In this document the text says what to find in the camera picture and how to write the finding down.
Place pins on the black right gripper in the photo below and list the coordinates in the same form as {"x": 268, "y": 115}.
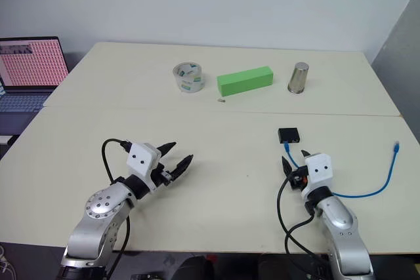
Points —
{"x": 299, "y": 180}

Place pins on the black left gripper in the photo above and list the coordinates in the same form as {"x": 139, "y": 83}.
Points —
{"x": 160, "y": 176}

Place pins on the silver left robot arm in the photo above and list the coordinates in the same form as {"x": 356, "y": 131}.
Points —
{"x": 98, "y": 224}

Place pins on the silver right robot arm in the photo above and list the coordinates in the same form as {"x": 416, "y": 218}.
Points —
{"x": 343, "y": 227}

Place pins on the small black adapter box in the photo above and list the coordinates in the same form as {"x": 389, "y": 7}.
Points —
{"x": 288, "y": 135}

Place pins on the clear packing tape roll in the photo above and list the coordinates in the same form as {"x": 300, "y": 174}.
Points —
{"x": 188, "y": 78}

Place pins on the stainless steel cup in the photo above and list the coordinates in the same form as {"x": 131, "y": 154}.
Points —
{"x": 298, "y": 78}

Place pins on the green rectangular foam block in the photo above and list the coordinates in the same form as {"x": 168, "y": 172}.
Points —
{"x": 244, "y": 80}

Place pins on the open laptop with pink screen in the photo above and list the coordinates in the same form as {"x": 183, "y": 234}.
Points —
{"x": 31, "y": 63}

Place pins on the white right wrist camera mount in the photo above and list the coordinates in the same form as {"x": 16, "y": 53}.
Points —
{"x": 318, "y": 172}

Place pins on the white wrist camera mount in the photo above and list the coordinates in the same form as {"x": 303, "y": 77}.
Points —
{"x": 318, "y": 172}
{"x": 141, "y": 160}

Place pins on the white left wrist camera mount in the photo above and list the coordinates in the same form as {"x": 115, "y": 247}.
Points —
{"x": 141, "y": 160}

